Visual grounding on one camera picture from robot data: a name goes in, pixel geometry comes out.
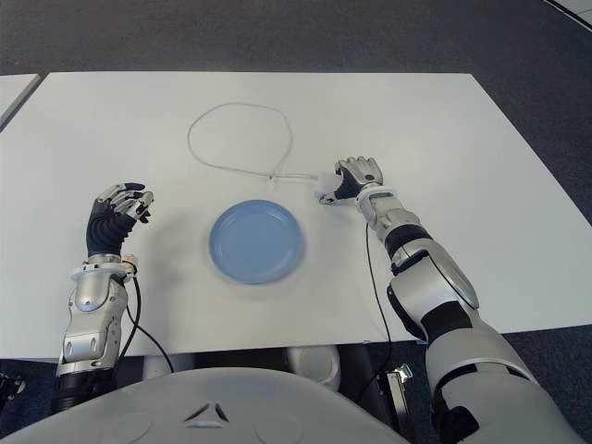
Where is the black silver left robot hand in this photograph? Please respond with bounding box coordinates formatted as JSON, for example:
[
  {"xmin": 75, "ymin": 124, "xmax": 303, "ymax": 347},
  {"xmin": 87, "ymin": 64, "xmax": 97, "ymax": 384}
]
[{"xmin": 85, "ymin": 182, "xmax": 156, "ymax": 255}]

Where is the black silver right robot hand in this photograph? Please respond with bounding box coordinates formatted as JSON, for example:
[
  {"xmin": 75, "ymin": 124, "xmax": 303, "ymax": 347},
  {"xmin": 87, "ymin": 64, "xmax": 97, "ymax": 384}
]
[{"xmin": 317, "ymin": 155, "xmax": 386, "ymax": 205}]

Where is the white charger adapter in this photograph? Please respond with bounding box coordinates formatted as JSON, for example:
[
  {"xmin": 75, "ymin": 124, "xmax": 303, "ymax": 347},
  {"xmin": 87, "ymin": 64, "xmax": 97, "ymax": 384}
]
[{"xmin": 312, "ymin": 169, "xmax": 344, "ymax": 198}]

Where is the white charger cable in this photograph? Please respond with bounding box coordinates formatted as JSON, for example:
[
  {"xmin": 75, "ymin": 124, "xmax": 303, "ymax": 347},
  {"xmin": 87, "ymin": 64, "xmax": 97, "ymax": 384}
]
[{"xmin": 187, "ymin": 101, "xmax": 320, "ymax": 182}]

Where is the blue round plate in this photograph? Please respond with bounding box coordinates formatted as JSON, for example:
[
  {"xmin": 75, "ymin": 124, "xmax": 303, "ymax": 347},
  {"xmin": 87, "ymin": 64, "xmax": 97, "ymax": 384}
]
[{"xmin": 208, "ymin": 198, "xmax": 307, "ymax": 285}]

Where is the white side table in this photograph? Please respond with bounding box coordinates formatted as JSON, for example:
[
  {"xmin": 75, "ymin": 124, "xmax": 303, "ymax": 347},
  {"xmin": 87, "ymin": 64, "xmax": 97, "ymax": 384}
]
[{"xmin": 0, "ymin": 73, "xmax": 43, "ymax": 133}]

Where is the grey robot torso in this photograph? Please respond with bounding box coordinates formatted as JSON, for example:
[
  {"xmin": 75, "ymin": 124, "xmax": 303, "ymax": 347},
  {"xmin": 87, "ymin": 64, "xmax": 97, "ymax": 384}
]
[{"xmin": 0, "ymin": 367, "xmax": 440, "ymax": 444}]

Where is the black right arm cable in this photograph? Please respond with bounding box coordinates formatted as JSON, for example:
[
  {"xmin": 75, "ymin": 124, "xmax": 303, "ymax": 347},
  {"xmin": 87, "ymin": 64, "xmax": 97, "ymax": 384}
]
[{"xmin": 364, "ymin": 224, "xmax": 394, "ymax": 371}]

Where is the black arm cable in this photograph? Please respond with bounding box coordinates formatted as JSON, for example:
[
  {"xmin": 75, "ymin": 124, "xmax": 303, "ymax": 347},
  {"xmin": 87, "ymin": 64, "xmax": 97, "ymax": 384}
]
[
  {"xmin": 364, "ymin": 224, "xmax": 394, "ymax": 371},
  {"xmin": 113, "ymin": 272, "xmax": 176, "ymax": 376}
]

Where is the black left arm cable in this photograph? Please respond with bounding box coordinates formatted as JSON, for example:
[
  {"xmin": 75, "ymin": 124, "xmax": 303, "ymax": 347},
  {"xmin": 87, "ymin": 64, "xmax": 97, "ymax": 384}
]
[{"xmin": 113, "ymin": 272, "xmax": 176, "ymax": 376}]

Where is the silver metal bracket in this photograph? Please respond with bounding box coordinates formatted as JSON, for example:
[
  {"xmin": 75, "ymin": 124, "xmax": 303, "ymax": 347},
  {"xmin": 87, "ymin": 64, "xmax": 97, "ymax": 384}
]
[{"xmin": 383, "ymin": 363, "xmax": 413, "ymax": 417}]

